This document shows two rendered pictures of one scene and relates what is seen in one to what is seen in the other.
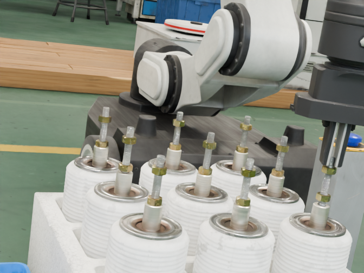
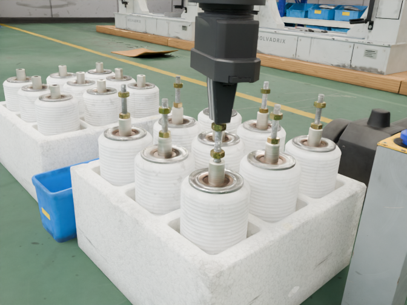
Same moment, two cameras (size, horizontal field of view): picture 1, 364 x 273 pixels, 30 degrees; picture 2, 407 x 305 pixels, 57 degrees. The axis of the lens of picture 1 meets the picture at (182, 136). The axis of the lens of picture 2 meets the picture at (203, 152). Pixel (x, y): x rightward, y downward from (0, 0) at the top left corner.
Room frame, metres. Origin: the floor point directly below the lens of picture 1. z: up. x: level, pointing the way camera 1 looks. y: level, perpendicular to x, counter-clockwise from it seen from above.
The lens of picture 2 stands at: (0.69, -0.63, 0.48)
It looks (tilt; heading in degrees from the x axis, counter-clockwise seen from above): 22 degrees down; 71
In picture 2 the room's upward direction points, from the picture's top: 2 degrees clockwise
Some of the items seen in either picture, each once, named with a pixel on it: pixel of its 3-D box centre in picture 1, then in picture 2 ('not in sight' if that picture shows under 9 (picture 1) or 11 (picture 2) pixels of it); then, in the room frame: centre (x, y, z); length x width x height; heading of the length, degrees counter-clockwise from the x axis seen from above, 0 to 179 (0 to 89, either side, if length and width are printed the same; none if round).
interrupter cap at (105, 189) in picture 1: (122, 192); (177, 121); (0.87, 0.07, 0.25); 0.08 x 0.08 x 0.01
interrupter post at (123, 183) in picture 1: (123, 183); (177, 115); (0.87, 0.07, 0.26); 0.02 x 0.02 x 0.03
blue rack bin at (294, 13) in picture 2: not in sight; (304, 10); (4.17, 4.95, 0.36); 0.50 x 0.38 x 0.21; 22
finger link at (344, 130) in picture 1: (344, 143); (225, 100); (0.85, -0.21, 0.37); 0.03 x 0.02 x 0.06; 1
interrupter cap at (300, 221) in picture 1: (317, 225); (215, 180); (0.85, -0.20, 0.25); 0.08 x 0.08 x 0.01
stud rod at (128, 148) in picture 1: (127, 154); (177, 95); (0.87, 0.07, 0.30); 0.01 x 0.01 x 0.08
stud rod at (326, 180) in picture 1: (325, 184); (218, 141); (0.85, -0.20, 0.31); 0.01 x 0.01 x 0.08
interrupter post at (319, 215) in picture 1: (319, 216); (216, 172); (0.85, -0.20, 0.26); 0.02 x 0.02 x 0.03
